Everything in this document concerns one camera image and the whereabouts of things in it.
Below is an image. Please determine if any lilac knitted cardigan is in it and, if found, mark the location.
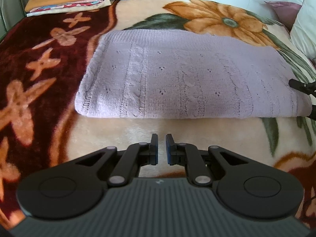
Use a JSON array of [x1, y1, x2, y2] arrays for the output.
[[75, 29, 312, 119]]

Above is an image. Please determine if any cream white pillow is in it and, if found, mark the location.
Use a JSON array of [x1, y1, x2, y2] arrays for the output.
[[290, 0, 316, 60]]

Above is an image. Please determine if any mauve pink pillow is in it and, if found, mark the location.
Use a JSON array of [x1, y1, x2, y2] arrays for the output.
[[265, 1, 302, 31]]

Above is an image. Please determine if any floral plush bed blanket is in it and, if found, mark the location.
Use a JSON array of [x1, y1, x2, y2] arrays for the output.
[[1, 0, 315, 229]]

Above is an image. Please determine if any red patterned folded cloth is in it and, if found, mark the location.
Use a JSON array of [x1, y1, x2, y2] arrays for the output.
[[26, 0, 114, 17]]

